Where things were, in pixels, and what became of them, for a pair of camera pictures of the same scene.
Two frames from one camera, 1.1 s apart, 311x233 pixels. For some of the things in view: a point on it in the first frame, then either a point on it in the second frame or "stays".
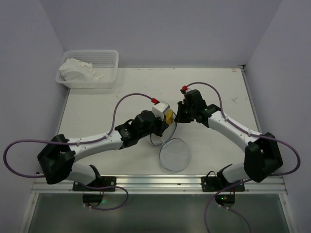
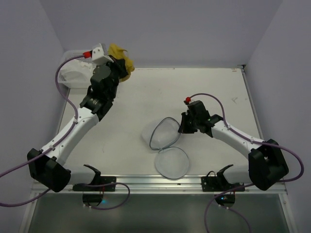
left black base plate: [99, 182] stays
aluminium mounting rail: [159, 184] stays
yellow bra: [169, 118] -> [120, 54]
